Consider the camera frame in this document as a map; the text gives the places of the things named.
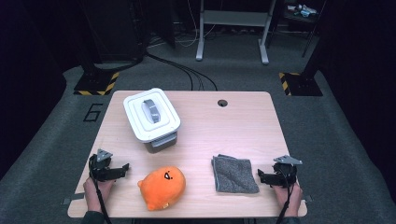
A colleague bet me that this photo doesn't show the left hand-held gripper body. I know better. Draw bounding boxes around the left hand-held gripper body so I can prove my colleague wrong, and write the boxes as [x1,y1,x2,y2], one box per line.
[89,148,114,182]

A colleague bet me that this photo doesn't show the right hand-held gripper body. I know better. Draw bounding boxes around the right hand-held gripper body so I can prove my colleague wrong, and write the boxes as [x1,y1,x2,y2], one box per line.
[273,154,303,189]

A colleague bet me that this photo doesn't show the grey towel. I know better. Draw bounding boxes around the grey towel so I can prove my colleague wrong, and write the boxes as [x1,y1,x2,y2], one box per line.
[211,154,261,194]

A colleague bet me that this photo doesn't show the orange plush toy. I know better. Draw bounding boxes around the orange plush toy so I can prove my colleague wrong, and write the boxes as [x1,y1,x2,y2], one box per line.
[137,165,187,212]

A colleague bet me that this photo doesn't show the clear grey storage box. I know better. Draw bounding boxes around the clear grey storage box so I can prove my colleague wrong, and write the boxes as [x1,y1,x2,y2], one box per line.
[144,130,178,154]

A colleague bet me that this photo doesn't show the white lid with grey handle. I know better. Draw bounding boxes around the white lid with grey handle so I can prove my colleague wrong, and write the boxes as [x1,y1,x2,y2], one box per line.
[122,88,181,144]

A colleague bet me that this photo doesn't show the person's right hand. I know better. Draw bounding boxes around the person's right hand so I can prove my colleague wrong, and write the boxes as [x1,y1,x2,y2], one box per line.
[273,182,303,217]

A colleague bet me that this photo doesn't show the person's left hand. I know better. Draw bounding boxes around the person's left hand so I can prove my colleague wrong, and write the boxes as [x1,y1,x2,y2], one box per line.
[82,176,116,214]

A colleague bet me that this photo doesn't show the black stand base striped tape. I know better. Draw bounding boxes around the black stand base striped tape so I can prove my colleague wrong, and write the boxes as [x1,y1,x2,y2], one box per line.
[73,71,120,96]
[278,72,324,97]

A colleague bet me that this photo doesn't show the dark cabinet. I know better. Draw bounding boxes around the dark cabinet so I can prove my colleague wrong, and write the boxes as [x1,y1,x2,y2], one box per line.
[78,0,148,63]

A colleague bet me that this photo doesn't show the dark metal rack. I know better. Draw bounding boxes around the dark metal rack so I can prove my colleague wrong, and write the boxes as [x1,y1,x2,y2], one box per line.
[281,0,326,59]

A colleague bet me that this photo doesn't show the white blue clutter pile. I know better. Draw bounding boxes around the white blue clutter pile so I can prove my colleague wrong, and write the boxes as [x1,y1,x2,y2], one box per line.
[286,3,318,19]

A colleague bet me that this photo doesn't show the left hand-held gripper black cable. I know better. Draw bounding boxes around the left hand-held gripper black cable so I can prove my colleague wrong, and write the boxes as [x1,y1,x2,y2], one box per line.
[89,158,112,224]

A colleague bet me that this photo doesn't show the hand-held gripper black cable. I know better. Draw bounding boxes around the hand-held gripper black cable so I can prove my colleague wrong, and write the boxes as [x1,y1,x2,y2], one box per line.
[89,158,112,224]
[276,181,296,224]

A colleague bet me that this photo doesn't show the right hand-held gripper black cable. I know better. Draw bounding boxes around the right hand-held gripper black cable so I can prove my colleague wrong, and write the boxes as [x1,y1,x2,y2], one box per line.
[276,181,296,224]

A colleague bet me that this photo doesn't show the black floor cables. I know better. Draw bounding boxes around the black floor cables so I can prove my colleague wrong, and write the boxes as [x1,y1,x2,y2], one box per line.
[92,52,219,91]

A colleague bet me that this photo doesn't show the white metal desk frame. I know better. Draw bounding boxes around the white metal desk frame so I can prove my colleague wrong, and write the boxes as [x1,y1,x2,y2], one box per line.
[195,0,277,65]

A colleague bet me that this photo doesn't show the white cable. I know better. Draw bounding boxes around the white cable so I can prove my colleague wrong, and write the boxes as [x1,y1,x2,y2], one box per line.
[174,0,219,49]

